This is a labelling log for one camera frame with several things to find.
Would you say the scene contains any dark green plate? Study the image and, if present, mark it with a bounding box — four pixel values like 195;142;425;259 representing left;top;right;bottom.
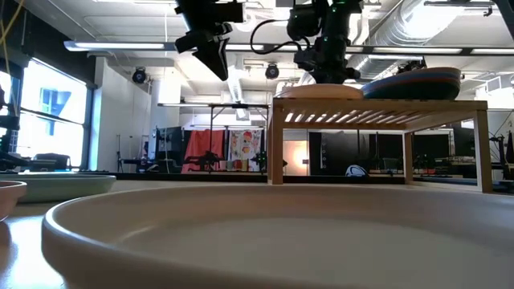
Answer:
361;79;463;101

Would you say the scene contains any red hanging cloth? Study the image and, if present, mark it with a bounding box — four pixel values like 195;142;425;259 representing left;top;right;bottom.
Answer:
181;128;226;174

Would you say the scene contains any black device with green light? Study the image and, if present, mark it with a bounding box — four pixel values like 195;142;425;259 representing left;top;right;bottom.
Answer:
251;151;269;172

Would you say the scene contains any black ceiling-mounted device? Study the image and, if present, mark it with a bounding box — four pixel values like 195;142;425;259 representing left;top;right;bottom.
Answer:
395;57;428;75

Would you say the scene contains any silver ventilation duct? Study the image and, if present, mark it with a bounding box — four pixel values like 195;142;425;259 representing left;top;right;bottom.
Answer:
353;0;447;84

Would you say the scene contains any black equipment stand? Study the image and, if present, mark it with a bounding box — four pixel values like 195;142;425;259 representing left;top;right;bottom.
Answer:
0;90;26;173

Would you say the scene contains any slatted wooden shelf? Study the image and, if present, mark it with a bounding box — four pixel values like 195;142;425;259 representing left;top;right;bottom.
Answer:
267;97;494;194

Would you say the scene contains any dark couch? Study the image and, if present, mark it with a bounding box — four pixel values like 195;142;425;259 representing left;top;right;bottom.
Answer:
24;152;71;173

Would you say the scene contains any white and blue ball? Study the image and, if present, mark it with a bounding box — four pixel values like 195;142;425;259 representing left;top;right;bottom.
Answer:
345;164;369;178

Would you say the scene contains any black partition panel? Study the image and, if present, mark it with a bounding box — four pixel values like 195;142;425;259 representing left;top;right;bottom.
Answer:
308;131;365;177

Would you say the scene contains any beige grey plate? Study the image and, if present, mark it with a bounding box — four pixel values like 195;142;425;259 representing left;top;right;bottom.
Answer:
41;183;514;289

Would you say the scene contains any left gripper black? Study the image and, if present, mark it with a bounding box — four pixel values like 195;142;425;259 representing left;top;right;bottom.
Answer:
174;0;246;81

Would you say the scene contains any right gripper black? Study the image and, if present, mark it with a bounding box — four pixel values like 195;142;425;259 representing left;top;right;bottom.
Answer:
294;38;362;86

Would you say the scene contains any large window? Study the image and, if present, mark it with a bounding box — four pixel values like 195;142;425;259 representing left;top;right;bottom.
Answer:
0;58;96;172

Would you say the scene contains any mint green plate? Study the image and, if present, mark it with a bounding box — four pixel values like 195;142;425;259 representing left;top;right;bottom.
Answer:
0;173;117;205

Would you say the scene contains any black background table frame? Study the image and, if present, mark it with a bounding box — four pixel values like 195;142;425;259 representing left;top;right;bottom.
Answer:
157;102;271;174

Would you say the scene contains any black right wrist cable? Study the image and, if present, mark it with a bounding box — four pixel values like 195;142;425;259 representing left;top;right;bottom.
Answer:
250;18;308;55

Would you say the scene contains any colourful printed cloth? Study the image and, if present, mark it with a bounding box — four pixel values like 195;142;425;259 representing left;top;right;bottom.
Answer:
226;128;265;172

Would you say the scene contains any white globe pendant lamp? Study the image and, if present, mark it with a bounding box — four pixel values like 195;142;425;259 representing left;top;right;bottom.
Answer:
243;7;259;34

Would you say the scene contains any blue plate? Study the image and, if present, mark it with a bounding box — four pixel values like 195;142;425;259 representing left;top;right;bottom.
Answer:
363;70;463;93

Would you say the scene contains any black aluminium table frame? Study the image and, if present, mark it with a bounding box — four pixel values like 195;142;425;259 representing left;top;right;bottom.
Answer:
114;172;407;185

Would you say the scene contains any cream plate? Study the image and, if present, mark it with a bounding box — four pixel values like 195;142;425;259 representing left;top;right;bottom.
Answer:
275;83;365;101

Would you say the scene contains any long ceiling light rail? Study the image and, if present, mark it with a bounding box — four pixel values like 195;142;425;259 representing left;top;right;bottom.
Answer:
63;39;514;56

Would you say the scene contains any pink plate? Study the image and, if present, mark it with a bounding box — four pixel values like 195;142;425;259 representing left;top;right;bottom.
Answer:
395;66;463;81

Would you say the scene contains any black background tripod rig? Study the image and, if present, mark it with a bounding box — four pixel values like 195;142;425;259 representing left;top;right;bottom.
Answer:
487;131;514;181

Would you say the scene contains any yellow cable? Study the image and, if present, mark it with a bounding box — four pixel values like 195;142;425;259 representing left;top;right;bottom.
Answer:
0;0;26;81

